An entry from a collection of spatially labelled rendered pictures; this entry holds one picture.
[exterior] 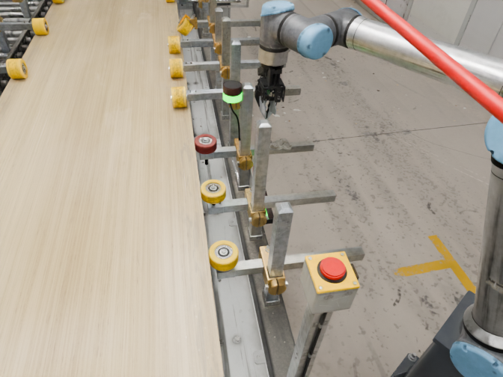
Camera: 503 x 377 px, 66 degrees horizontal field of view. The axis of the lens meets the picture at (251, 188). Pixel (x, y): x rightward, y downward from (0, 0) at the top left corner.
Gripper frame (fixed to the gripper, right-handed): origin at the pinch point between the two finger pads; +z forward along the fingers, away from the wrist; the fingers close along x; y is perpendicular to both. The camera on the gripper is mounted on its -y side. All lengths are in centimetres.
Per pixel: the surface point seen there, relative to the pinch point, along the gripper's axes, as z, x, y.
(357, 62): 100, 157, -242
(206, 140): 10.1, -20.9, -0.8
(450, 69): -63, -15, 94
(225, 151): 15.1, -14.0, 0.0
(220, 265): 11, -23, 52
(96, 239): 11, -54, 39
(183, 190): 11.2, -30.2, 23.0
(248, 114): -3.1, -7.0, 4.4
